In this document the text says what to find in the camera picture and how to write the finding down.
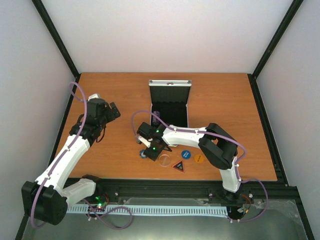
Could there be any aluminium poker case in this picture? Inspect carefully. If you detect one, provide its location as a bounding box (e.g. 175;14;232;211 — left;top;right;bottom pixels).
148;79;192;128

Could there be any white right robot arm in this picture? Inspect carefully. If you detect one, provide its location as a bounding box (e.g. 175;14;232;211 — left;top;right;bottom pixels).
136;122;241;193

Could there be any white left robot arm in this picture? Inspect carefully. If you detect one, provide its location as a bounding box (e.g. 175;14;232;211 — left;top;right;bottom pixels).
21;94;121;225

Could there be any blue white poker chip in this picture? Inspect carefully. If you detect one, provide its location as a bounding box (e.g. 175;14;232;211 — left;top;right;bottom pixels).
139;150;147;159

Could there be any clear round disc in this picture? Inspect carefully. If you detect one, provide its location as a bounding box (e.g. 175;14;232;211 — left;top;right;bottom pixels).
157;154;171;167

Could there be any blue round token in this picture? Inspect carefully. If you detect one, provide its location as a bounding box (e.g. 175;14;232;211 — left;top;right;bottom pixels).
181;150;192;160

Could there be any black red triangle token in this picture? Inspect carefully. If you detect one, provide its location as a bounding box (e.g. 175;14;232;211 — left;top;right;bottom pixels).
172;160;185;173

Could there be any orange round token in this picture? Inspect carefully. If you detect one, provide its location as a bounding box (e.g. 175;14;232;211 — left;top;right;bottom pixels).
194;154;205;164

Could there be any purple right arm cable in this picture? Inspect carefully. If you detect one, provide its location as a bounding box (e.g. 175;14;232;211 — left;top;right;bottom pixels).
131;110;271;222

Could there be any black aluminium frame rail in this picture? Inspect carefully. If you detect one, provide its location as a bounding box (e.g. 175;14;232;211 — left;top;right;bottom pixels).
47;177;301;203

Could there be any white cable duct strip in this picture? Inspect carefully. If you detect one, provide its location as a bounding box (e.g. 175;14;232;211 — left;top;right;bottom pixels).
65;202;236;217

